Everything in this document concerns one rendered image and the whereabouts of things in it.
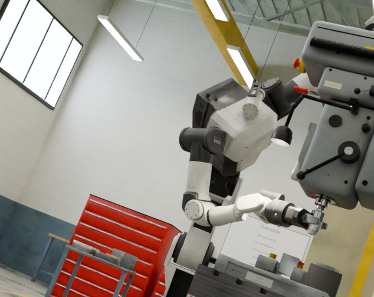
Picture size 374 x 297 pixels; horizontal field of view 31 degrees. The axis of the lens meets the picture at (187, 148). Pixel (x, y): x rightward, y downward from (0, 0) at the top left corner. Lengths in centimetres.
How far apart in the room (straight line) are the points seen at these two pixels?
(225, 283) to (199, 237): 121
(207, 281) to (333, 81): 93
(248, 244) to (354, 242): 777
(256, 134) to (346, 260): 153
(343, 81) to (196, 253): 101
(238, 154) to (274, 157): 937
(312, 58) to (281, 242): 937
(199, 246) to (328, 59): 100
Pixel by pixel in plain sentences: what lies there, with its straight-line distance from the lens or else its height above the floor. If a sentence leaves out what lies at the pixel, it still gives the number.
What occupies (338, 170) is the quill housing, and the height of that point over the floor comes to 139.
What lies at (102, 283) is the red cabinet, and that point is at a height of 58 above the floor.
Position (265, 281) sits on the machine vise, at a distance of 206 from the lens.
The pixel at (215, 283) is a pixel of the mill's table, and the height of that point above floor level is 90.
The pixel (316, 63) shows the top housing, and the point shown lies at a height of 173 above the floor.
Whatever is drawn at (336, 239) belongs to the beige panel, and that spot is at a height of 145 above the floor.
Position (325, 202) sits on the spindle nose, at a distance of 229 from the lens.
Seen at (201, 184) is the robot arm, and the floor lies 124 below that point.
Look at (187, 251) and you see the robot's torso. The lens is 286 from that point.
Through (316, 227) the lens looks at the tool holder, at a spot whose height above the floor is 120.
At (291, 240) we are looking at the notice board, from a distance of 1159.
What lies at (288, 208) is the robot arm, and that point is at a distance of 232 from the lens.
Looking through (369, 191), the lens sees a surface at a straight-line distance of 218.
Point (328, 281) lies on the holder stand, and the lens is 251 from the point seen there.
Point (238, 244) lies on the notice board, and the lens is 1177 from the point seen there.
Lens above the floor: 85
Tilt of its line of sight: 11 degrees up
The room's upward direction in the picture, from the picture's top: 22 degrees clockwise
